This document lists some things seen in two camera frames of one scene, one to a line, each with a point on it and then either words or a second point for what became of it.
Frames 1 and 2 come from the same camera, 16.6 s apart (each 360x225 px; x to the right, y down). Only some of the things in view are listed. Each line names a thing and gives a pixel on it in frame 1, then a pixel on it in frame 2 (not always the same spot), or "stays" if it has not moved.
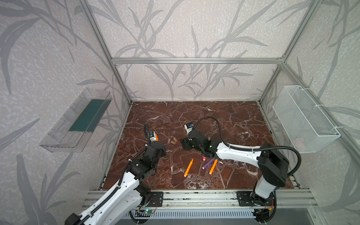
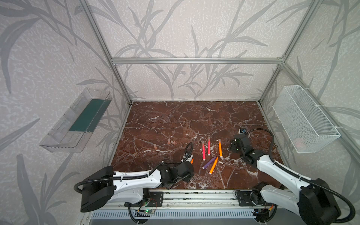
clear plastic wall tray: x=72 y=132 stays
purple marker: x=208 y=163 stays
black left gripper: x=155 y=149 to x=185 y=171
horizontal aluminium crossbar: x=198 y=61 stays
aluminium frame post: x=93 y=20 stays
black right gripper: x=187 y=142 to x=237 y=143
